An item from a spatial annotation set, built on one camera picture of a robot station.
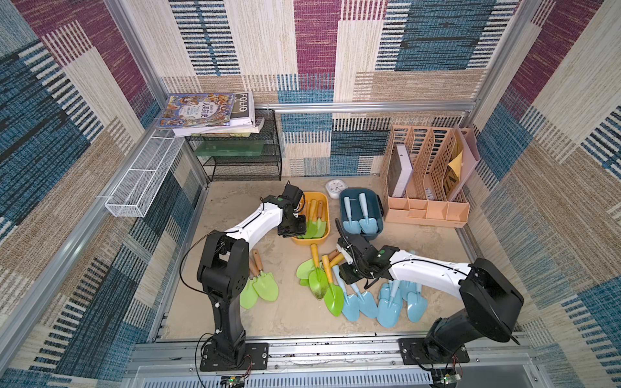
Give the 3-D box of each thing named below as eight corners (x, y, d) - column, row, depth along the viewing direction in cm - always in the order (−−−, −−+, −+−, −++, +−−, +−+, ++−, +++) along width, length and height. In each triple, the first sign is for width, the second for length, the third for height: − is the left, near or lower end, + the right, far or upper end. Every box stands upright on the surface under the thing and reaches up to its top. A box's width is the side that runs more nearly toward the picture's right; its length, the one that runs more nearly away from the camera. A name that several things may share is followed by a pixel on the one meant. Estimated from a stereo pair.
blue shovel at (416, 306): (406, 319, 81) (408, 317, 79) (407, 294, 87) (409, 291, 85) (424, 324, 80) (427, 322, 78) (424, 298, 86) (427, 295, 84)
